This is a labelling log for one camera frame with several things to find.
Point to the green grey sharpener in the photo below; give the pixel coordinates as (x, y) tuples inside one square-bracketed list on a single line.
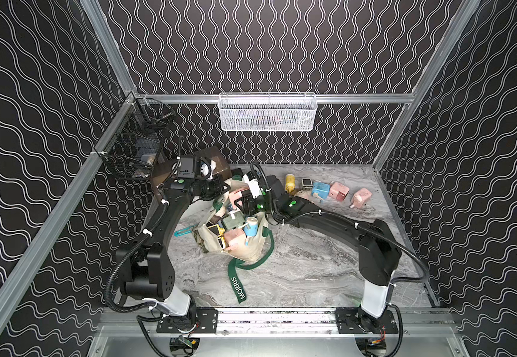
[(233, 220)]

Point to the blue pencil sharpener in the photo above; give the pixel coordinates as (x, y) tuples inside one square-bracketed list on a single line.
[(320, 190)]

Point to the white wire basket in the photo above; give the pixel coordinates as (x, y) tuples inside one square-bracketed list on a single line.
[(267, 112)]

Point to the teal utility knife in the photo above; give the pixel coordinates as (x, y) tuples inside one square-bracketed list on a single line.
[(184, 231)]

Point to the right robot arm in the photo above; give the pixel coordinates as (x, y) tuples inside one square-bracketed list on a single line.
[(378, 250)]

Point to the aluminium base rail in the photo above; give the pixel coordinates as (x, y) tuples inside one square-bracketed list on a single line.
[(320, 323)]

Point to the pink rounded pencil sharpener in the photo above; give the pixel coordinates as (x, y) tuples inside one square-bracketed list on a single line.
[(360, 198)]

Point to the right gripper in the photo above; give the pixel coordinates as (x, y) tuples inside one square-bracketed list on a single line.
[(246, 203)]

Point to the cream tote bag green handles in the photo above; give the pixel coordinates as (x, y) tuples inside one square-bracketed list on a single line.
[(246, 238)]

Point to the pink box pencil sharpener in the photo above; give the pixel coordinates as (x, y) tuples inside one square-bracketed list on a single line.
[(338, 191)]

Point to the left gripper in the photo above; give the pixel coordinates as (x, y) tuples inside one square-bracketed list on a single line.
[(216, 186)]

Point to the light blue round sharpener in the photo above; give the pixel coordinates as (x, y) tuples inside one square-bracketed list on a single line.
[(251, 227)]

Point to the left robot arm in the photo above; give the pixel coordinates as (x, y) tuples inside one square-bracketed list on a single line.
[(144, 277)]

